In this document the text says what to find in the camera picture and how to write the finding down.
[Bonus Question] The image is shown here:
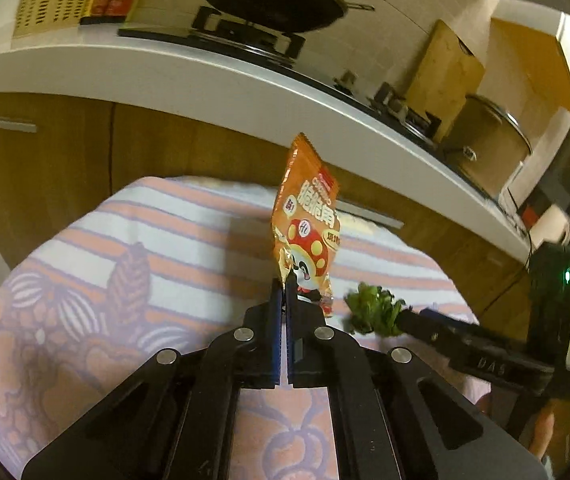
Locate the green leafy vegetable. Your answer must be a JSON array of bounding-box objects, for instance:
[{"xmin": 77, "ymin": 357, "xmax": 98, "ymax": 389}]
[{"xmin": 345, "ymin": 282, "xmax": 408, "ymax": 338}]

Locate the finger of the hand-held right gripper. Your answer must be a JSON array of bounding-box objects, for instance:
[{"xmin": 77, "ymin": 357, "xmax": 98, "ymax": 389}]
[{"xmin": 397, "ymin": 307, "xmax": 570, "ymax": 401}]

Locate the steel pot with lid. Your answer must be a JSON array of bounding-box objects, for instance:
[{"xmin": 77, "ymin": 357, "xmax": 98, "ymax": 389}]
[{"xmin": 440, "ymin": 92, "xmax": 533, "ymax": 198}]

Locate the wooden cutting board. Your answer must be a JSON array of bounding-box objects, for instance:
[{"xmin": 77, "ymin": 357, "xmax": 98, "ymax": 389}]
[{"xmin": 405, "ymin": 19, "xmax": 486, "ymax": 131}]

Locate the orange snack packet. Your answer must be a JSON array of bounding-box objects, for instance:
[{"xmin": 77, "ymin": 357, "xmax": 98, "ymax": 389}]
[{"xmin": 270, "ymin": 132, "xmax": 343, "ymax": 321}]

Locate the white kettle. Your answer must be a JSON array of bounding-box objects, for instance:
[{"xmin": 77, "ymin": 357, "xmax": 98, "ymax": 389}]
[{"xmin": 527, "ymin": 204, "xmax": 570, "ymax": 246}]

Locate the white kitchen countertop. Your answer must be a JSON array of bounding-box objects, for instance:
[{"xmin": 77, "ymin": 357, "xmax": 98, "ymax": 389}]
[{"xmin": 0, "ymin": 25, "xmax": 533, "ymax": 263}]

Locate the black gas stove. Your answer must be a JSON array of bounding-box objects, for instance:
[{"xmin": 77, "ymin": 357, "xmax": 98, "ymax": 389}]
[{"xmin": 118, "ymin": 5, "xmax": 440, "ymax": 148}]

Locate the wooden base cabinet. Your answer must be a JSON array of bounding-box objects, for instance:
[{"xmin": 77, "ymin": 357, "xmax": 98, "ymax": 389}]
[{"xmin": 0, "ymin": 92, "xmax": 530, "ymax": 331}]

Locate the yellow plastic basket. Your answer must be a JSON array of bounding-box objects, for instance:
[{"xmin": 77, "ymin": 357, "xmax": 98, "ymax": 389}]
[{"xmin": 12, "ymin": 0, "xmax": 98, "ymax": 38}]

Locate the black cable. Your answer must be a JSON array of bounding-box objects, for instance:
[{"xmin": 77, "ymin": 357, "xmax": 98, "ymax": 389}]
[{"xmin": 485, "ymin": 259, "xmax": 532, "ymax": 317}]

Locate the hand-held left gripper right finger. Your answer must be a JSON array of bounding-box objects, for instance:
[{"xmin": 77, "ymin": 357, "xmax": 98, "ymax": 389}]
[{"xmin": 285, "ymin": 277, "xmax": 550, "ymax": 480}]

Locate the person's right hand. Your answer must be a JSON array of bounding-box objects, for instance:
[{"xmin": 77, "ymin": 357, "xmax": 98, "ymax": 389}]
[{"xmin": 527, "ymin": 400, "xmax": 568, "ymax": 461}]

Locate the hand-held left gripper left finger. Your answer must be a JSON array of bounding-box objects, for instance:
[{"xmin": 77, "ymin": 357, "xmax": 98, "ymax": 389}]
[{"xmin": 20, "ymin": 280, "xmax": 286, "ymax": 480}]

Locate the white wall cabinet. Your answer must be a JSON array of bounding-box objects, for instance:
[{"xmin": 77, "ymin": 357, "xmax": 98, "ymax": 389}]
[{"xmin": 485, "ymin": 10, "xmax": 570, "ymax": 121}]

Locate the floral striped cloth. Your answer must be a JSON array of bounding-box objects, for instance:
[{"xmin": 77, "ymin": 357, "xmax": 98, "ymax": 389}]
[{"xmin": 0, "ymin": 175, "xmax": 490, "ymax": 480}]

